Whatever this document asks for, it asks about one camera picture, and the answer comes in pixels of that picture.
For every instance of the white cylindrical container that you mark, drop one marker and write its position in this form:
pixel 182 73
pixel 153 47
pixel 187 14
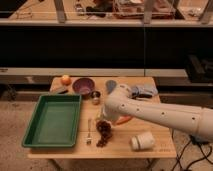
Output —
pixel 143 141

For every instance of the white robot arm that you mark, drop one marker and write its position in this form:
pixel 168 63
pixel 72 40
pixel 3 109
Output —
pixel 196 121

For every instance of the black-handled tool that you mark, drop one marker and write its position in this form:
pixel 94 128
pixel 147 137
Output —
pixel 135 96

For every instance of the purple bowl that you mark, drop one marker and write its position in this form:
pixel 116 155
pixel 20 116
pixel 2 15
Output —
pixel 83 86

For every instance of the small metal cup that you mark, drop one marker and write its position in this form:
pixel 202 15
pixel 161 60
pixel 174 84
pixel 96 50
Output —
pixel 95 95

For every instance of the blue plastic cup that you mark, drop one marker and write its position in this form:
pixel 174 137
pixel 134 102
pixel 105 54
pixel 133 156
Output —
pixel 110 86

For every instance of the orange carrot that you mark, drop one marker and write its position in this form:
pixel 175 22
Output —
pixel 123 120

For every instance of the green plastic tray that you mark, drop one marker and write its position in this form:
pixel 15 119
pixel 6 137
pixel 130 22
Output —
pixel 54 122

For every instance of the orange fruit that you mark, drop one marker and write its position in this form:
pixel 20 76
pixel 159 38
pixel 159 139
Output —
pixel 66 80

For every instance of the metal fork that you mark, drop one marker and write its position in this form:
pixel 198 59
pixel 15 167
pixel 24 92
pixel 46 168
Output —
pixel 89 139

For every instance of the blue-grey cloth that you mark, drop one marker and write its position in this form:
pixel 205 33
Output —
pixel 144 89

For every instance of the dark red grape bunch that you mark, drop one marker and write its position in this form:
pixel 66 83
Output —
pixel 104 128

